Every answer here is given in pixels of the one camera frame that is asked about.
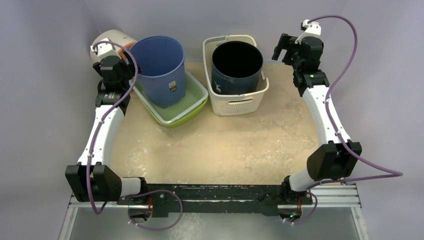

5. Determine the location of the large blue plastic bucket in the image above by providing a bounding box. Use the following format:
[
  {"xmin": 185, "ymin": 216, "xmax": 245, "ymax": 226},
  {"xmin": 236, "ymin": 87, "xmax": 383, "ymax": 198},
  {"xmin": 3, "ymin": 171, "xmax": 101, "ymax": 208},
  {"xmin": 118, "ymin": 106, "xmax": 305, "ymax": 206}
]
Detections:
[{"xmin": 130, "ymin": 35, "xmax": 186, "ymax": 108}]

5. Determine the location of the white green strainer tray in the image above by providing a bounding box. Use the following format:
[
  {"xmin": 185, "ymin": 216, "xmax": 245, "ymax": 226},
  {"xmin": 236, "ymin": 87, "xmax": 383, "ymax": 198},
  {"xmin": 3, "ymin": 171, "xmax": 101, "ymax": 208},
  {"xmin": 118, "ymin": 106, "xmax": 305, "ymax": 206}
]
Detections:
[{"xmin": 133, "ymin": 70, "xmax": 209, "ymax": 128}]

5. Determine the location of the white cylindrical drawer box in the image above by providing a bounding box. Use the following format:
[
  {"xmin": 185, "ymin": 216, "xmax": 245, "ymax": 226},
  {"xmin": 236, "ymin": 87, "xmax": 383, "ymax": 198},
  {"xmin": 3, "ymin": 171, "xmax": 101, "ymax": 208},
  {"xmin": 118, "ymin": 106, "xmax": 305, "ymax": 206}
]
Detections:
[{"xmin": 89, "ymin": 29, "xmax": 137, "ymax": 64}]

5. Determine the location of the dark navy round bin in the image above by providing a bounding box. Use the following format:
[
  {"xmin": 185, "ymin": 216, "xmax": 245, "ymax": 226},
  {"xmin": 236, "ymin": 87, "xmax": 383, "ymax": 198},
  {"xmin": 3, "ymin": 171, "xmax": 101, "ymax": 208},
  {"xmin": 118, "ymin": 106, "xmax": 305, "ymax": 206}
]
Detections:
[{"xmin": 211, "ymin": 41, "xmax": 264, "ymax": 95}]

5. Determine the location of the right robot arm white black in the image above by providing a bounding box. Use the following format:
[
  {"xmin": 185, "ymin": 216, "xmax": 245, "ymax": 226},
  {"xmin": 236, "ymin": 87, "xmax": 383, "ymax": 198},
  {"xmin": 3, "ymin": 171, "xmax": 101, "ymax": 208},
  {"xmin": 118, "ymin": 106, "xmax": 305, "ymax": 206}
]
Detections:
[{"xmin": 272, "ymin": 33, "xmax": 362, "ymax": 204}]

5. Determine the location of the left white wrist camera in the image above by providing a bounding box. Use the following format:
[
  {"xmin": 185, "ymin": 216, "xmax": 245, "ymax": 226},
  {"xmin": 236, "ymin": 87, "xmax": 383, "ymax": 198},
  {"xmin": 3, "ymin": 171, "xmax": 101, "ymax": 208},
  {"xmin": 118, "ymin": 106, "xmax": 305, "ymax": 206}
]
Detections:
[{"xmin": 89, "ymin": 43, "xmax": 122, "ymax": 64}]

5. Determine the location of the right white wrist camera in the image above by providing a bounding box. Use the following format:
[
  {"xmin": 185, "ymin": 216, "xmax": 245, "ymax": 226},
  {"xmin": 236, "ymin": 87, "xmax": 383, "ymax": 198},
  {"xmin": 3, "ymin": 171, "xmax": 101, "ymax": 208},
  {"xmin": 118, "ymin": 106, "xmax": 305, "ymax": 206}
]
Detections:
[{"xmin": 294, "ymin": 19, "xmax": 322, "ymax": 45}]

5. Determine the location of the aluminium rail frame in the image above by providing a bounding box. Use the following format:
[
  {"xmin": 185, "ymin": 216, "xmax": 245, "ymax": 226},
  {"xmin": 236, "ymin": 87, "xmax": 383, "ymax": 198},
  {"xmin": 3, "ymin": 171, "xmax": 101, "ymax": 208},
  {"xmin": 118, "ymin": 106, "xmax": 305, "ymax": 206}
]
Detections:
[{"xmin": 59, "ymin": 184, "xmax": 368, "ymax": 240}]

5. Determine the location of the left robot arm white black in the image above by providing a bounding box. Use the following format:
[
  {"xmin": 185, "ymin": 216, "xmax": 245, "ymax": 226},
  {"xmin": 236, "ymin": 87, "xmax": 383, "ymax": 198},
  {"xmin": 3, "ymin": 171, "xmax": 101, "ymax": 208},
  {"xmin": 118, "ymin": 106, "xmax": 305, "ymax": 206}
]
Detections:
[{"xmin": 65, "ymin": 55, "xmax": 149, "ymax": 205}]

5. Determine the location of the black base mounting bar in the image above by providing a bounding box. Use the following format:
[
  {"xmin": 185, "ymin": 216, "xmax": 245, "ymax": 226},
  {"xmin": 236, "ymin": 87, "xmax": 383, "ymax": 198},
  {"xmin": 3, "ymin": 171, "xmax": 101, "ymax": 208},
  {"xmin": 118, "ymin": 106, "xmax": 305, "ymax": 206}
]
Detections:
[{"xmin": 117, "ymin": 182, "xmax": 313, "ymax": 218}]

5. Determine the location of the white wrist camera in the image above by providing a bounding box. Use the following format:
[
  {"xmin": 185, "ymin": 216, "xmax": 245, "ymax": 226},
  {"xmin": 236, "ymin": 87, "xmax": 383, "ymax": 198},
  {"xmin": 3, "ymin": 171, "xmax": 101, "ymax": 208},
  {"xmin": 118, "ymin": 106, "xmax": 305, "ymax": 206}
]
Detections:
[
  {"xmin": 89, "ymin": 43, "xmax": 122, "ymax": 64},
  {"xmin": 294, "ymin": 19, "xmax": 322, "ymax": 45}
]

